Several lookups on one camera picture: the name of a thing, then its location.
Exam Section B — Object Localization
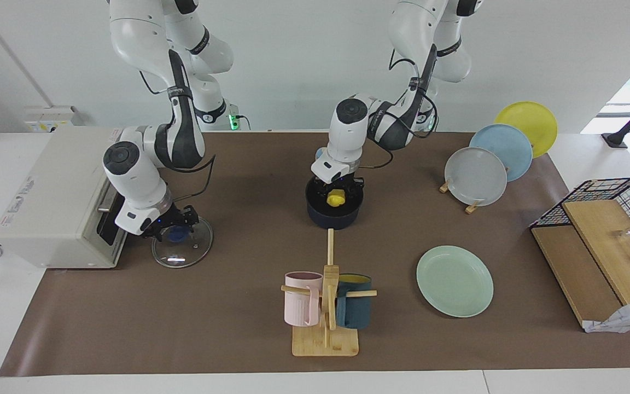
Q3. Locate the glass lid purple knob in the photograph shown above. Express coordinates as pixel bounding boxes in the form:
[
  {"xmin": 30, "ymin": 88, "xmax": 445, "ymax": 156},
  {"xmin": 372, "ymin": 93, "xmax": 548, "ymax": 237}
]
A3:
[{"xmin": 151, "ymin": 216, "xmax": 214, "ymax": 269}]

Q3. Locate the wooden plate rack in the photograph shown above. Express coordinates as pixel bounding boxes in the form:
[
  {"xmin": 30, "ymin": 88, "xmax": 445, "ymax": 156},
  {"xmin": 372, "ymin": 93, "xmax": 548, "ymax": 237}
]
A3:
[{"xmin": 439, "ymin": 178, "xmax": 482, "ymax": 215}]

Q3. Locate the grey plate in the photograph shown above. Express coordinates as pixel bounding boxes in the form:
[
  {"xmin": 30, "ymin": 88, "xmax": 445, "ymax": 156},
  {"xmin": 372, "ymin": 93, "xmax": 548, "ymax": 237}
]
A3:
[{"xmin": 445, "ymin": 147, "xmax": 508, "ymax": 207}]

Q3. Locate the pale green plate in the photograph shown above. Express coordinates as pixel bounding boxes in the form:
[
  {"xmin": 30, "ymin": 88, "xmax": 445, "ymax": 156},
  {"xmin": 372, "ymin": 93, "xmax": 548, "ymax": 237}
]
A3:
[{"xmin": 416, "ymin": 245, "xmax": 494, "ymax": 318}]

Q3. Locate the light blue plate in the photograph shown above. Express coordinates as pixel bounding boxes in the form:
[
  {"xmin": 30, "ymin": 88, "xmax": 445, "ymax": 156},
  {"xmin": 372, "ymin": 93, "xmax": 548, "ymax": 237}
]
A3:
[{"xmin": 469, "ymin": 124, "xmax": 533, "ymax": 182}]

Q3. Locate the yellow plate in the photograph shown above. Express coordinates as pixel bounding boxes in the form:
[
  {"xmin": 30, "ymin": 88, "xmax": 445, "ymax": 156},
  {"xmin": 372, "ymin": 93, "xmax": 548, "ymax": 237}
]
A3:
[{"xmin": 494, "ymin": 101, "xmax": 558, "ymax": 159}]

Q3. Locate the brown table mat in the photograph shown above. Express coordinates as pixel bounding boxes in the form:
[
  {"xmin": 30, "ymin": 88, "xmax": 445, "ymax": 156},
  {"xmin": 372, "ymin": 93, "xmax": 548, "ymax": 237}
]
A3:
[{"xmin": 0, "ymin": 131, "xmax": 630, "ymax": 377}]

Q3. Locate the pink mug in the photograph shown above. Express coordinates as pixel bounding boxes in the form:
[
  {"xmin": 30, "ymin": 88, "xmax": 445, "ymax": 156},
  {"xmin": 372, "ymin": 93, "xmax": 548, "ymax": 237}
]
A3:
[{"xmin": 284, "ymin": 271, "xmax": 324, "ymax": 327}]

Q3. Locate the dark blue mug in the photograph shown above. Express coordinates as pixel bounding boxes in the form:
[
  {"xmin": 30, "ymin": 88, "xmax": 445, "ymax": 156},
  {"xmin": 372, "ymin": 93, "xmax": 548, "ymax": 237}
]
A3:
[{"xmin": 336, "ymin": 274, "xmax": 373, "ymax": 330}]

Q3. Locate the beige toaster oven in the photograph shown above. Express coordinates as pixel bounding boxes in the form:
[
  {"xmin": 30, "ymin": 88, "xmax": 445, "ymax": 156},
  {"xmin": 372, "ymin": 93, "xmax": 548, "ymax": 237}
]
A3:
[{"xmin": 0, "ymin": 127, "xmax": 130, "ymax": 269}]

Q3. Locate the wooden mug tree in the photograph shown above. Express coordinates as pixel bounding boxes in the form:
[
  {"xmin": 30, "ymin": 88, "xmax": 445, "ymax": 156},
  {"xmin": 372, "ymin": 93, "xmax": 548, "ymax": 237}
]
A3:
[{"xmin": 281, "ymin": 229, "xmax": 377, "ymax": 357}]

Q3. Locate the wooden shelf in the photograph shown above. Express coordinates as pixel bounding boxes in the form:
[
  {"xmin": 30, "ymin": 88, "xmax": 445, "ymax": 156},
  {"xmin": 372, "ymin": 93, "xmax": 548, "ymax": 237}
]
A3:
[{"xmin": 531, "ymin": 199, "xmax": 630, "ymax": 329}]

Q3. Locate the white patterned cloth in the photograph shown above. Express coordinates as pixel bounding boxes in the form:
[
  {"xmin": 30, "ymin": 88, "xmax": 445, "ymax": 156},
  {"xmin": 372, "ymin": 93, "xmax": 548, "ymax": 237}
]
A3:
[{"xmin": 583, "ymin": 298, "xmax": 630, "ymax": 333}]

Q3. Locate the black pot purple handle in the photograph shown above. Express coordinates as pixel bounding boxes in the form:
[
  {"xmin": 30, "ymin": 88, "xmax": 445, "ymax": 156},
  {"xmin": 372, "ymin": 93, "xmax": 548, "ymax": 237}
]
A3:
[{"xmin": 305, "ymin": 178, "xmax": 365, "ymax": 230}]

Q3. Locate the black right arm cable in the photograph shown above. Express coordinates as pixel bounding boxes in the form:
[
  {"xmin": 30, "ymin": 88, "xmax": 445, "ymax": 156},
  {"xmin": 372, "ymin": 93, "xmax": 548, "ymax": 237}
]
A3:
[{"xmin": 139, "ymin": 48, "xmax": 217, "ymax": 204}]

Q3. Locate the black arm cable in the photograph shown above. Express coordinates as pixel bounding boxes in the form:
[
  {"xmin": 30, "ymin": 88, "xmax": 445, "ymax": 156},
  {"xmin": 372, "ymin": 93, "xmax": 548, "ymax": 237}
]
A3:
[
  {"xmin": 359, "ymin": 44, "xmax": 441, "ymax": 168},
  {"xmin": 139, "ymin": 48, "xmax": 217, "ymax": 204}
]

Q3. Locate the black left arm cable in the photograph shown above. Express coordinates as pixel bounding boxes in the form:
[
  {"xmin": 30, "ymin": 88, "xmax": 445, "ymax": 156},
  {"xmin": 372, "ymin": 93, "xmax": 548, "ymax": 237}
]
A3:
[{"xmin": 359, "ymin": 44, "xmax": 441, "ymax": 168}]

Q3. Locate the white wall power box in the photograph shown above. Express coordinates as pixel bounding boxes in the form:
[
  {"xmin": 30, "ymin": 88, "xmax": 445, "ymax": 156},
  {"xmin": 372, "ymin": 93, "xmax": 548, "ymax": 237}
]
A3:
[{"xmin": 24, "ymin": 106, "xmax": 84, "ymax": 133}]

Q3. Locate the black wire basket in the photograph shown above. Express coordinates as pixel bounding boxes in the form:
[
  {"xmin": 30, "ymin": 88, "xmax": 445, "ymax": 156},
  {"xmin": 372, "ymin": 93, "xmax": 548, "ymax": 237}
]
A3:
[{"xmin": 529, "ymin": 177, "xmax": 630, "ymax": 252}]

